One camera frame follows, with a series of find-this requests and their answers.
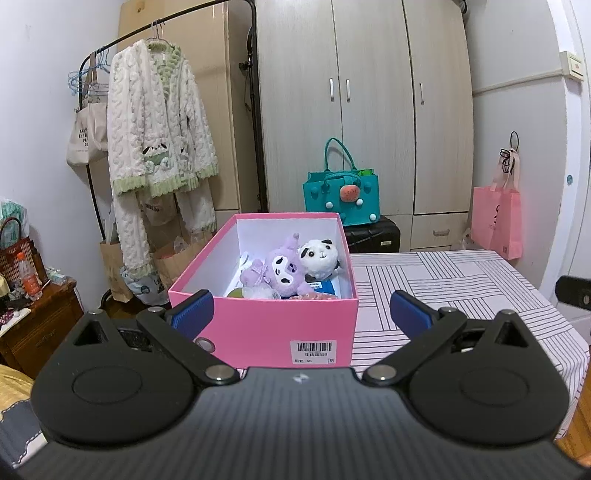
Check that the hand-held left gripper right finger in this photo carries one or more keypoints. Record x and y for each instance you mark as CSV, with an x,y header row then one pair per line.
x,y
408,314

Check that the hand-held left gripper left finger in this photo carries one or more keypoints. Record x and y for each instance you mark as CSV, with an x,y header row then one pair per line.
x,y
191,314

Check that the green makeup sponge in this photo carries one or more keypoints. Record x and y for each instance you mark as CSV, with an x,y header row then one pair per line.
x,y
234,293

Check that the pink cardboard box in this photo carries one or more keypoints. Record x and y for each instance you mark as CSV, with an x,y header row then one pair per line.
x,y
258,332

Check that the blue wet wipes packet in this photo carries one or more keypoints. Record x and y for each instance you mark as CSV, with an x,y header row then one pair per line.
x,y
325,287

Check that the floral fabric scrunchie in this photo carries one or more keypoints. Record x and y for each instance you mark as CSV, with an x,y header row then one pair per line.
x,y
314,296

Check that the purple plush toy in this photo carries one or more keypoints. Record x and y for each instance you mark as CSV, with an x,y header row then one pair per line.
x,y
281,272

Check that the white panda plush toy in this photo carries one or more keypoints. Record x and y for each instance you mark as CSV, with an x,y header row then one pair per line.
x,y
318,258

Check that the white printed plastic bag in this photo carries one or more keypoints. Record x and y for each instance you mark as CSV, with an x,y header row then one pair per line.
x,y
145,288

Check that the striped tablecloth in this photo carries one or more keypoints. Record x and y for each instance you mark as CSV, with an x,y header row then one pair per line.
x,y
461,295

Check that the black suitcase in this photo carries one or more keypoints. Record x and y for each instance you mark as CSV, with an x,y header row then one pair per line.
x,y
374,235

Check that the white fluffy pajama pants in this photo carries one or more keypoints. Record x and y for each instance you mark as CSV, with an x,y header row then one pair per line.
x,y
131,230

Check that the pink shopping bag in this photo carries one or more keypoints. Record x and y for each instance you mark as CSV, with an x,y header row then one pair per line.
x,y
496,221

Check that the teal felt handbag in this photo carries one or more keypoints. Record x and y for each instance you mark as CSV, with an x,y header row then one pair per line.
x,y
341,198

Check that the wooden nightstand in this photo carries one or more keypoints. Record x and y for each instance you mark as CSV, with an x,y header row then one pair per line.
x,y
41,327

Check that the orange drink bottle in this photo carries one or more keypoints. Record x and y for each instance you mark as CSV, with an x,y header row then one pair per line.
x,y
28,277

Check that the woven basket bag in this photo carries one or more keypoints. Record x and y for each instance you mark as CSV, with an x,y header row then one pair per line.
x,y
11,263

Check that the black clothes rack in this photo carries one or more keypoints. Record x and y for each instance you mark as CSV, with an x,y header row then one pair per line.
x,y
258,138

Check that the yellow bedding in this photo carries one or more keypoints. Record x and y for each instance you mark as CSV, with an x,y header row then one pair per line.
x,y
14,385

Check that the beige three-door wardrobe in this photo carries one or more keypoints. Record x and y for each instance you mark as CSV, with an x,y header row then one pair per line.
x,y
369,115

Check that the white green fluffy pajama top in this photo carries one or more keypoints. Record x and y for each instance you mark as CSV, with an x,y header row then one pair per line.
x,y
147,115

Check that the green patterned package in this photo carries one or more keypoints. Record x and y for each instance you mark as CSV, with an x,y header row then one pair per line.
x,y
11,217

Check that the printed canvas tote bag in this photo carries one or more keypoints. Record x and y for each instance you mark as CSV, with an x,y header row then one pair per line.
x,y
83,138

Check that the wall light switch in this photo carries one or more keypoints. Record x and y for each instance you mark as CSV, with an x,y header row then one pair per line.
x,y
572,65

